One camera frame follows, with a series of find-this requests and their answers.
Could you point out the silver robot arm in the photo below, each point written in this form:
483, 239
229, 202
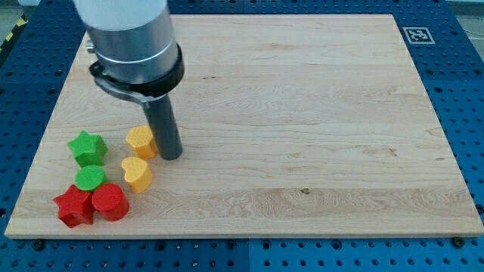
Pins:
138, 60

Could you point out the red cylinder block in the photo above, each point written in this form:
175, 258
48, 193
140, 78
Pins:
110, 202

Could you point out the red star block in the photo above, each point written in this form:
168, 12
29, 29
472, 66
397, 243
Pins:
75, 207

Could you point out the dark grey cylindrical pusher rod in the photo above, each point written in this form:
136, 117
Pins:
161, 119

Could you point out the black and yellow hazard tape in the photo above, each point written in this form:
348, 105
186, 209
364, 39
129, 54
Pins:
12, 37

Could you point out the yellow heart block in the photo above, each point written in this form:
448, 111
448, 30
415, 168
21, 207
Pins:
138, 174

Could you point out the wooden board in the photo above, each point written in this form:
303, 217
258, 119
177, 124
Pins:
297, 126

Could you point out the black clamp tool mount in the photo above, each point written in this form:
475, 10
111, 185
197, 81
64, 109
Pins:
140, 93

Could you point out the yellow hexagon block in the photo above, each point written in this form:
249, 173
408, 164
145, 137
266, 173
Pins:
141, 141

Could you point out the green cylinder block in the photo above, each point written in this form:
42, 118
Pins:
90, 177

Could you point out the white fiducial marker tag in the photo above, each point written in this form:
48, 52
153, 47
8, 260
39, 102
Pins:
418, 35

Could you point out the green star block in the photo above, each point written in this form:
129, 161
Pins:
88, 149

